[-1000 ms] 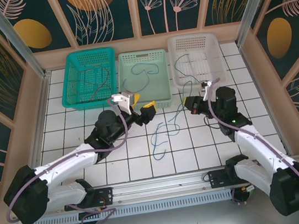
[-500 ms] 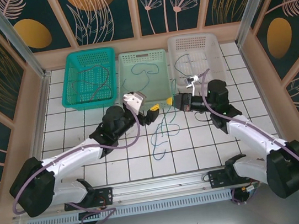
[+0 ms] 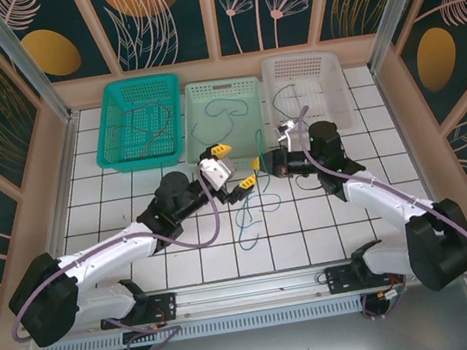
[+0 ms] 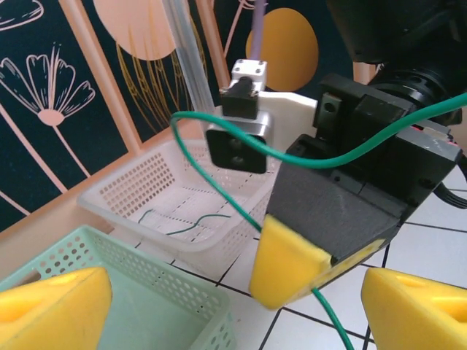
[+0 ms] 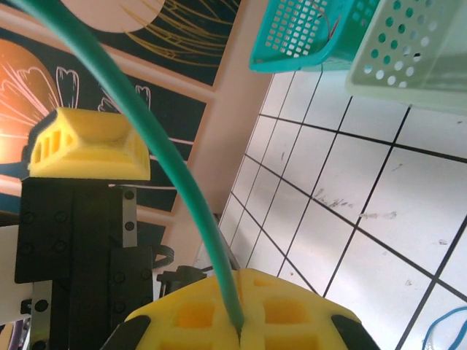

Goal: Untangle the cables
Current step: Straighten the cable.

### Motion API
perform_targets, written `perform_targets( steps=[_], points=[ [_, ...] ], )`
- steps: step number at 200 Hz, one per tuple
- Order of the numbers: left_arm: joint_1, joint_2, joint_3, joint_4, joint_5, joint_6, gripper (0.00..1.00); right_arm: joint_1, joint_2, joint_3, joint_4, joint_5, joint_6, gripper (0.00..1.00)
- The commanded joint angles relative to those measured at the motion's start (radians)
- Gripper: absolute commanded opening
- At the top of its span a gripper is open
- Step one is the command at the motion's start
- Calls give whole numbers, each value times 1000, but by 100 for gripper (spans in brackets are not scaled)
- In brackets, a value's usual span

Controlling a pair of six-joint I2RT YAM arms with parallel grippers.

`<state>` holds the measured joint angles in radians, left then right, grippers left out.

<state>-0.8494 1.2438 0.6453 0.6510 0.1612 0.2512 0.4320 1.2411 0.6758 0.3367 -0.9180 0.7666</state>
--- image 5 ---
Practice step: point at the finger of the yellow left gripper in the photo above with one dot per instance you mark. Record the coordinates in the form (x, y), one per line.
(95, 156)

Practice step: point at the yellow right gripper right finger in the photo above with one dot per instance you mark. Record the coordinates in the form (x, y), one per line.
(292, 317)

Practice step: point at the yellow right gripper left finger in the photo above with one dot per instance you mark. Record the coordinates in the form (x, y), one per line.
(182, 313)

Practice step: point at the teal plastic basket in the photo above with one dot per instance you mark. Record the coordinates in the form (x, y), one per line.
(292, 62)

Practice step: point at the light green plastic basket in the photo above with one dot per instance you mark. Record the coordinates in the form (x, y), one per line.
(419, 54)

